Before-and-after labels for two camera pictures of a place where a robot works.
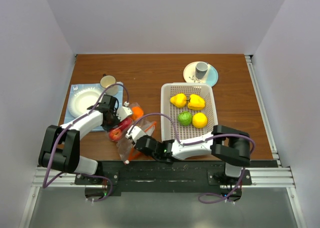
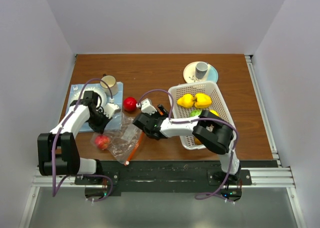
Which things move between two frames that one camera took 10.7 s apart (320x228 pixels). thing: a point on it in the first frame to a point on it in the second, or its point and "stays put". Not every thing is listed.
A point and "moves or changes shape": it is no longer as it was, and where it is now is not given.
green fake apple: x=184 y=118 moves or changes shape
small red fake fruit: x=125 y=123 to x=130 y=104
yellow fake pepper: x=196 y=103 to x=202 y=101
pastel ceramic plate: x=211 y=77 stays put
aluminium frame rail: x=279 y=176 stays put
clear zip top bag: x=127 y=150 moves or changes shape
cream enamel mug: x=107 y=81 stays put
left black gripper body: x=114 y=121 to x=97 y=121
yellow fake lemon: x=199 y=120 moves or changes shape
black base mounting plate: x=119 y=176 stays put
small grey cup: x=201 y=70 stays put
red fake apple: x=115 y=134 to x=102 y=141
